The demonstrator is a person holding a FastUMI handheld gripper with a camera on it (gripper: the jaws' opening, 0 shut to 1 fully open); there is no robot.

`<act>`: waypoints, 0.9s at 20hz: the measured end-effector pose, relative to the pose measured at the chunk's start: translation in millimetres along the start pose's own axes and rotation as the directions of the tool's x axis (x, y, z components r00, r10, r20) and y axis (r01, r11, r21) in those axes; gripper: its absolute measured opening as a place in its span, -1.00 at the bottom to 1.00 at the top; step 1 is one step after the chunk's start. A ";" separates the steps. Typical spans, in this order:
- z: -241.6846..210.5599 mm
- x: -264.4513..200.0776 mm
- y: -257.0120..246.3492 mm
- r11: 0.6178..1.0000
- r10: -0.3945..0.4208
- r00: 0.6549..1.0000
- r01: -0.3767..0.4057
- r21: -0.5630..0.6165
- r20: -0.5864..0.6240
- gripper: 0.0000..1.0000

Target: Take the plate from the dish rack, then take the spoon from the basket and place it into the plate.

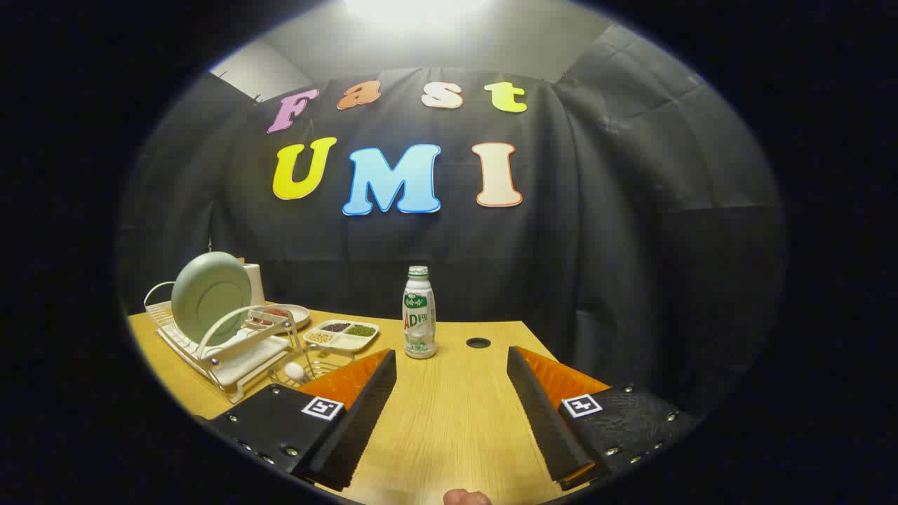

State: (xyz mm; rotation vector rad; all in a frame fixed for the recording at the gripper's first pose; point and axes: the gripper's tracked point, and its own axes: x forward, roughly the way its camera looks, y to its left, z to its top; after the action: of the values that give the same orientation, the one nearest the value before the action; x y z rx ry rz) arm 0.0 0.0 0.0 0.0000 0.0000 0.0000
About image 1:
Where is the white wire dish rack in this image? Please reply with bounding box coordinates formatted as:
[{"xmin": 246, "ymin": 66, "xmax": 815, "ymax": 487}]
[{"xmin": 144, "ymin": 281, "xmax": 302, "ymax": 404}]

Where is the white toaster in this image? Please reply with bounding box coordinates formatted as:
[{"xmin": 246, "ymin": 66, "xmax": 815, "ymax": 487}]
[{"xmin": 239, "ymin": 260, "xmax": 266, "ymax": 306}]

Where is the light green plate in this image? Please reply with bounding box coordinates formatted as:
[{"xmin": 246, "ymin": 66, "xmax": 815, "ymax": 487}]
[{"xmin": 170, "ymin": 251, "xmax": 253, "ymax": 346}]

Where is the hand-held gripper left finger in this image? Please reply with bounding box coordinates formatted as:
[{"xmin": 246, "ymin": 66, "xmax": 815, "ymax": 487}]
[{"xmin": 203, "ymin": 349, "xmax": 398, "ymax": 493}]

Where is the white drink bottle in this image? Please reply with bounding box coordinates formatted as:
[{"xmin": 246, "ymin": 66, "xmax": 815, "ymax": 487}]
[{"xmin": 402, "ymin": 266, "xmax": 438, "ymax": 360}]

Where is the black backdrop cloth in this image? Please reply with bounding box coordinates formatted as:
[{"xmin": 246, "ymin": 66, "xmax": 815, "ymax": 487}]
[{"xmin": 116, "ymin": 25, "xmax": 786, "ymax": 422}]

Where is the beige round plate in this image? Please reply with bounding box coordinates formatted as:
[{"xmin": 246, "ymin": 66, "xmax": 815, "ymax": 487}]
[{"xmin": 253, "ymin": 304, "xmax": 311, "ymax": 330}]

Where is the ceiling light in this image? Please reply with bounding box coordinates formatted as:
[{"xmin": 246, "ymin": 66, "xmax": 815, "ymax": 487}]
[{"xmin": 344, "ymin": 0, "xmax": 492, "ymax": 22}]

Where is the silver wire basket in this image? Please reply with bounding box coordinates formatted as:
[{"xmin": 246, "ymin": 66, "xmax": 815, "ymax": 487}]
[{"xmin": 269, "ymin": 344, "xmax": 351, "ymax": 390}]

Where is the white divided tray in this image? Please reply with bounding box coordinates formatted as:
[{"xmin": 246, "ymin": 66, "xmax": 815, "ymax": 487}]
[{"xmin": 303, "ymin": 320, "xmax": 380, "ymax": 353}]

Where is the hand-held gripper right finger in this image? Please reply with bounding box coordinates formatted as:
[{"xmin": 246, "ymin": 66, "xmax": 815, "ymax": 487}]
[{"xmin": 507, "ymin": 346, "xmax": 702, "ymax": 492}]

